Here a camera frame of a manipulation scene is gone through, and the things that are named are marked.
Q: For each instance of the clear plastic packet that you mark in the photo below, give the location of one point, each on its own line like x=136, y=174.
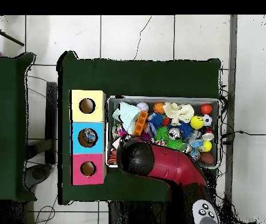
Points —
x=90, y=136

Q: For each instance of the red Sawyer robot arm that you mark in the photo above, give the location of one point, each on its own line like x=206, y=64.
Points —
x=170, y=165

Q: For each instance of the wooden box with three holes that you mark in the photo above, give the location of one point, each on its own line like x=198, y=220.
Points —
x=95, y=117

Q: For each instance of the shallow silver mesh bin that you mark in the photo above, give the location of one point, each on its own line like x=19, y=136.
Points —
x=205, y=99

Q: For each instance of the orange plastic compartment tray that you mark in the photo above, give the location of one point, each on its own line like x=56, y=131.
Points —
x=140, y=123

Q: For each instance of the light blue knitted cloth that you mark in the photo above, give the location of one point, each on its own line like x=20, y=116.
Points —
x=128, y=114

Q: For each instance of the small white baseball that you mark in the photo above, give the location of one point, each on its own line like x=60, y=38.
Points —
x=143, y=106

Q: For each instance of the small orange basketball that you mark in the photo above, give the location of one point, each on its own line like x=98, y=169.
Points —
x=159, y=108

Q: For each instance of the tiger plush toy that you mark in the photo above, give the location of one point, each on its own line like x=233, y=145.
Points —
x=112, y=157

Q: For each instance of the dark green table cloth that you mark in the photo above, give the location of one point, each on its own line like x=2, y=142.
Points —
x=137, y=77
x=4, y=128

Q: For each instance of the cream waffle cloth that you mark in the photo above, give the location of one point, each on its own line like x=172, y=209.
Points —
x=179, y=113

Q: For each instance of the yellow smiley ball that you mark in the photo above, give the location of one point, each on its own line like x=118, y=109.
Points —
x=196, y=122

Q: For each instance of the small soccer ball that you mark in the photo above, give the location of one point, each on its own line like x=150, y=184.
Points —
x=207, y=119

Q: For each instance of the plain orange ball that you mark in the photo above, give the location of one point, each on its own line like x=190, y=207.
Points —
x=206, y=109

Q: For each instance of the small brown football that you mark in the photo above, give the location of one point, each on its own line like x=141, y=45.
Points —
x=207, y=158

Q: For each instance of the black metal stand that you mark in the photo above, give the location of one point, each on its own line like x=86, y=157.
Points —
x=51, y=116

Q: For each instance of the dark gray round base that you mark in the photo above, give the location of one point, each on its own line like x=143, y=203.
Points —
x=38, y=173

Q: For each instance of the black tripod leg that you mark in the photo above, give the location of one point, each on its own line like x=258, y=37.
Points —
x=7, y=35

